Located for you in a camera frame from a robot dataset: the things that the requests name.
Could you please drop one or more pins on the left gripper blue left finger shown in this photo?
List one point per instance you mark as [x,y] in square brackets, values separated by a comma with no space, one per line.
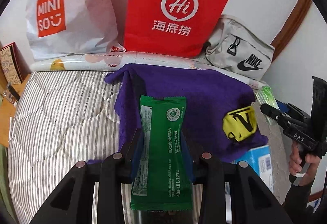
[131,153]

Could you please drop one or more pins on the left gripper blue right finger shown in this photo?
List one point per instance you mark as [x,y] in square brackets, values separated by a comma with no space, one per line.
[191,154]

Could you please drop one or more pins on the green snack packet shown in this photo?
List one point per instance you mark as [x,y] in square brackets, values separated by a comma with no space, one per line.
[162,183]

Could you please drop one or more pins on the person's right hand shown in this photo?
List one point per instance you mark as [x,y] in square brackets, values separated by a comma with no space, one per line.
[304,169]

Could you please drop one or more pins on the blue white paper box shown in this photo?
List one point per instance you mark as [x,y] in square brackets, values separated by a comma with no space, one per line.
[260,160]

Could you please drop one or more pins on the light green tissue pack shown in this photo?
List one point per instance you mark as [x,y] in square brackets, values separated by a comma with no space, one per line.
[265,96]

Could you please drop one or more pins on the purple towel cloth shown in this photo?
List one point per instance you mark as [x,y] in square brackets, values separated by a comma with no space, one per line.
[209,94]

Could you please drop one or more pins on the rolled white patterned mat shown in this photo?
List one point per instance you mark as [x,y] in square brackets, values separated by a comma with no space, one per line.
[113,61]

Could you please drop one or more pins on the grey Nike pouch bag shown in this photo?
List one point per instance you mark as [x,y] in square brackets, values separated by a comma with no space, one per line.
[233,47]

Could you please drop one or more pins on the wooden headboard furniture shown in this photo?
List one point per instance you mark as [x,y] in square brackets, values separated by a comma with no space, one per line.
[7,110]

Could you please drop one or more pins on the brown patterned gift box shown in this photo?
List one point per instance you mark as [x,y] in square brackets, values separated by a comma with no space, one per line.
[10,64]

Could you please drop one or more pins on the red paper shopping bag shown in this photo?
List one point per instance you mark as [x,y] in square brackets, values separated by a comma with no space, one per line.
[171,27]

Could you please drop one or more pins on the white Miniso plastic bag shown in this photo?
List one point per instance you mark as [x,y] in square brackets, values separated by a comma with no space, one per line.
[57,28]

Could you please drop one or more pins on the brown wooden door frame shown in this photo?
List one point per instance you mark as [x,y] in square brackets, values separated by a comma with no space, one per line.
[291,26]

